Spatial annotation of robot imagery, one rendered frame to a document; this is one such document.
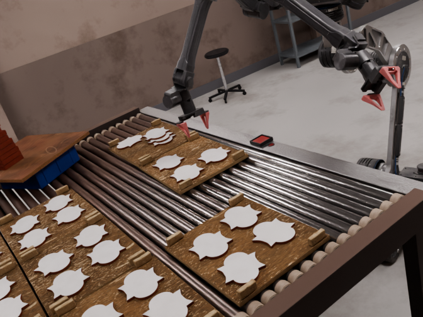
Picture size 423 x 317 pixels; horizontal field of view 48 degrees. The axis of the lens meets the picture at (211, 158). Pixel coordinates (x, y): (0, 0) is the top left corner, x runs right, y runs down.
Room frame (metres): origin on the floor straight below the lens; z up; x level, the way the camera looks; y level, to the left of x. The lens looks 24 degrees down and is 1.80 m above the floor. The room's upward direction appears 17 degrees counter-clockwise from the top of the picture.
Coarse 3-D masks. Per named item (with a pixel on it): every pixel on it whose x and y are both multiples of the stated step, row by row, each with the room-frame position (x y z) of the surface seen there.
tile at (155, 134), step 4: (156, 128) 2.41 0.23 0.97; (160, 128) 2.39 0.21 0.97; (148, 132) 2.39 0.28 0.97; (152, 132) 2.37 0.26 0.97; (156, 132) 2.35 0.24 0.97; (160, 132) 2.34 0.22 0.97; (164, 132) 2.32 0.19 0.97; (144, 136) 2.35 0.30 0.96; (148, 136) 2.33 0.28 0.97; (152, 136) 2.31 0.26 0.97; (156, 136) 2.29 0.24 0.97; (160, 136) 2.27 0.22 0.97; (148, 140) 2.29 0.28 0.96
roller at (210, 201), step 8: (88, 136) 2.77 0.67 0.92; (96, 144) 2.60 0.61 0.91; (104, 144) 2.55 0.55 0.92; (112, 152) 2.40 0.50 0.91; (136, 168) 2.13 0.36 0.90; (184, 192) 1.72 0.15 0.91; (192, 192) 1.68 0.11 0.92; (200, 192) 1.66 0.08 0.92; (200, 200) 1.62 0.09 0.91; (208, 200) 1.58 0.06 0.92; (216, 200) 1.56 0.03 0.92; (216, 208) 1.52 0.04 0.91; (224, 208) 1.49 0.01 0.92; (312, 256) 1.10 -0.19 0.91; (320, 256) 1.07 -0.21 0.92
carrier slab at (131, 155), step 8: (152, 128) 2.52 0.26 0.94; (168, 128) 2.44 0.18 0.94; (176, 128) 2.40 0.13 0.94; (176, 136) 2.28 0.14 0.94; (184, 136) 2.25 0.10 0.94; (136, 144) 2.35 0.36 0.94; (144, 144) 2.32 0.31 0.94; (168, 144) 2.22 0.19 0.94; (176, 144) 2.18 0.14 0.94; (120, 152) 2.30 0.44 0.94; (128, 152) 2.27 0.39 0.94; (136, 152) 2.24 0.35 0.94; (144, 152) 2.20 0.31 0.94; (152, 152) 2.17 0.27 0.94; (160, 152) 2.14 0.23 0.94; (128, 160) 2.18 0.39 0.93; (136, 160) 2.13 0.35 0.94
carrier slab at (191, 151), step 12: (192, 144) 2.12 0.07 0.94; (204, 144) 2.08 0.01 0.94; (216, 144) 2.04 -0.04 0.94; (180, 156) 2.03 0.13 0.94; (192, 156) 1.99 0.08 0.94; (228, 156) 1.87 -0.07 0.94; (144, 168) 2.02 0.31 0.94; (156, 168) 1.98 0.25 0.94; (204, 168) 1.83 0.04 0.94; (216, 168) 1.79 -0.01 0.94; (168, 180) 1.82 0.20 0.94; (204, 180) 1.74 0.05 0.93; (180, 192) 1.69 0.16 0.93
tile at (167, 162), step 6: (168, 156) 2.04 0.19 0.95; (174, 156) 2.02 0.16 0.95; (156, 162) 2.01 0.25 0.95; (162, 162) 1.99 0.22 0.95; (168, 162) 1.97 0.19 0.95; (174, 162) 1.95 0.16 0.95; (180, 162) 1.94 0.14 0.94; (162, 168) 1.93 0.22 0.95; (168, 168) 1.92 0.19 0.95; (174, 168) 1.91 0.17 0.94
